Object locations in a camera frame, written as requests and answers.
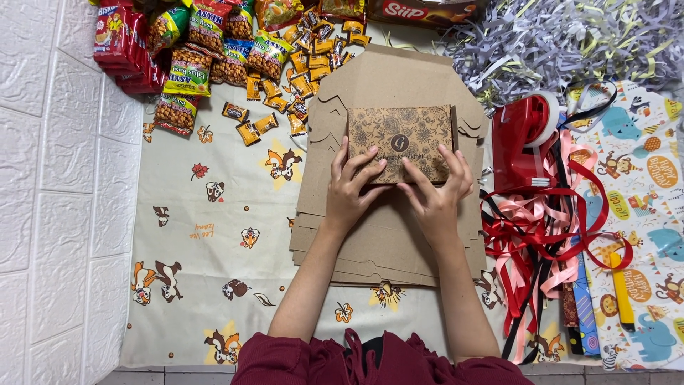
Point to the person's left hand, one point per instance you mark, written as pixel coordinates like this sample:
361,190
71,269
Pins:
344,195

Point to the person's right hand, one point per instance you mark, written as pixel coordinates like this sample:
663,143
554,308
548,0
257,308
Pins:
441,203

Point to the brown floral printed box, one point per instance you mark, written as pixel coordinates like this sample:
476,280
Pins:
401,131

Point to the heap of red pink ribbons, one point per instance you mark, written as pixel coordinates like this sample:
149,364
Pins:
529,235

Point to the red tape dispenser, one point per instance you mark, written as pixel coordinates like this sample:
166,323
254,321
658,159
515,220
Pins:
518,139

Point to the stack of flat cardboard sheets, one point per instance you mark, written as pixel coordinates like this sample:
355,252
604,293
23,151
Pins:
390,80

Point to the cream squirrel print cloth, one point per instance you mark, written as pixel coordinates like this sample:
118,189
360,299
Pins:
213,240

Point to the pile of orange wrapped candies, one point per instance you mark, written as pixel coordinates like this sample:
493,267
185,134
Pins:
315,59

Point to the dark patterned wrapping paper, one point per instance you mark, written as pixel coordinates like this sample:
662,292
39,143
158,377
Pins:
570,310

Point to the person's maroon garment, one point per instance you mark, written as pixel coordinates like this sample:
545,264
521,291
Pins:
384,363

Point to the blue patterned wrapping paper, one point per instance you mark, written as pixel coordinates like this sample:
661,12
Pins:
588,315

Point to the yellow instant noodle packet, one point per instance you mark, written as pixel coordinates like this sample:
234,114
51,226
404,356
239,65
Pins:
343,7
278,12

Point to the brown chocolate snack box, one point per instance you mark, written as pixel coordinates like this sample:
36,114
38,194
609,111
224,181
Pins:
422,10

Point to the pile of peanut snack packets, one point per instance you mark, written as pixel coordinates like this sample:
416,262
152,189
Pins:
189,72

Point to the yellow utility knife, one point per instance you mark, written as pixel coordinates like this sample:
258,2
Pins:
621,294

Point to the heap of shredded paper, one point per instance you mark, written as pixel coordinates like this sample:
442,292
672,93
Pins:
561,37

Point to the animal print birthday wrapping paper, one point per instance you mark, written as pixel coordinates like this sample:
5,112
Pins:
646,214

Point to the stack of red biscuit packets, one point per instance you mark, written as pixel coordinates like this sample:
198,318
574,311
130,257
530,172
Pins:
120,37

